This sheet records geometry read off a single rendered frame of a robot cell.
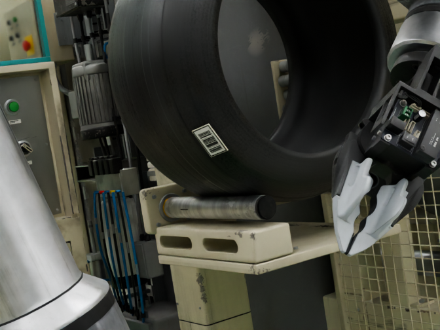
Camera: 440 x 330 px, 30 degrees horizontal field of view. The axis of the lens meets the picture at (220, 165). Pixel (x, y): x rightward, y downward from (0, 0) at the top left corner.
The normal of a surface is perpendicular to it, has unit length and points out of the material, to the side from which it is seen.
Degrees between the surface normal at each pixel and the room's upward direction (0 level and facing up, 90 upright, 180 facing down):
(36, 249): 83
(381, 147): 133
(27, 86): 90
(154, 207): 90
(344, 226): 69
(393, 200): 46
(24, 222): 83
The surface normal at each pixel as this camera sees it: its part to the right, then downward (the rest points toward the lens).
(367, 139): 0.25, -0.36
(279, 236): 0.55, -0.04
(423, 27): -0.41, -0.62
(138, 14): -0.82, -0.18
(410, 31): -0.59, -0.62
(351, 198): -0.89, -0.46
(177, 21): -0.25, -0.10
